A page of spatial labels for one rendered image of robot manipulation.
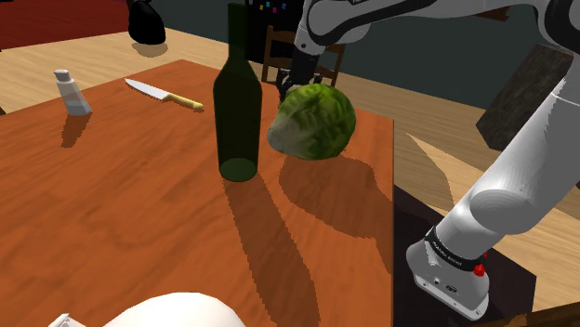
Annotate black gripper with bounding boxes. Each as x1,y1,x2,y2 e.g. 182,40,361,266
275,46,337,103

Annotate green lettuce head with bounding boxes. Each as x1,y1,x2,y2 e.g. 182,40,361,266
266,83,358,162

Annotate brown wooden chair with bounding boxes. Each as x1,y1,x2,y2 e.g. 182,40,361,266
260,24,347,88

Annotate black fridge with coloured magnets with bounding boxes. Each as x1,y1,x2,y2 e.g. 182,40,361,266
244,0,306,65

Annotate dark green glass bottle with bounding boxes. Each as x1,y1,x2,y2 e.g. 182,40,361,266
212,3,264,184

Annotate dark brown wooden box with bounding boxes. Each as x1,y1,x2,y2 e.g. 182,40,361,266
475,43,574,153

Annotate brown wooden table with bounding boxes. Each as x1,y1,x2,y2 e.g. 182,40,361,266
0,59,396,327

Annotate white grey tube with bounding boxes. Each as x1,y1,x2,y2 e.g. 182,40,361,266
52,68,94,117

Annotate dark robot stand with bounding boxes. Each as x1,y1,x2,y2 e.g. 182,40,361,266
392,184,538,327

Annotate dark red rug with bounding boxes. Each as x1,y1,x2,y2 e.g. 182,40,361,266
0,0,134,50

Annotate white rounded object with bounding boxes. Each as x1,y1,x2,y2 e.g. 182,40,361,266
46,291,248,327

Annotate yellow handled kitchen knife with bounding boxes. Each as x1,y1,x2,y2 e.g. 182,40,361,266
124,77,205,111

